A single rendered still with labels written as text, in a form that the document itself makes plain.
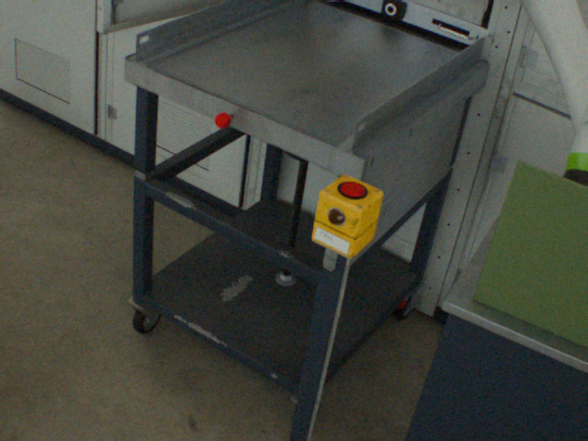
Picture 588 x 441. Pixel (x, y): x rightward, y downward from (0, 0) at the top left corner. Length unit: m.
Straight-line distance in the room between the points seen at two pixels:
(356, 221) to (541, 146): 0.91
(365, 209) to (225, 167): 1.43
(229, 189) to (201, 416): 0.90
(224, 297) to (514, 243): 1.06
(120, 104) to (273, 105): 1.32
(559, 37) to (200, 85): 0.75
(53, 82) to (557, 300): 2.30
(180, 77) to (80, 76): 1.33
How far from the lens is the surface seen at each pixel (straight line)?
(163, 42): 1.83
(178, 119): 2.71
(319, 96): 1.69
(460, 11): 2.11
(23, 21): 3.19
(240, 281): 2.20
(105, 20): 1.93
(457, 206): 2.26
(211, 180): 2.70
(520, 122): 2.07
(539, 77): 2.01
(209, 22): 1.94
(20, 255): 2.57
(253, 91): 1.67
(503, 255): 1.30
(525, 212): 1.26
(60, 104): 3.15
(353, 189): 1.27
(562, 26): 1.65
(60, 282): 2.45
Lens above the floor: 1.58
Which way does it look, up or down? 35 degrees down
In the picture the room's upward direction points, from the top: 9 degrees clockwise
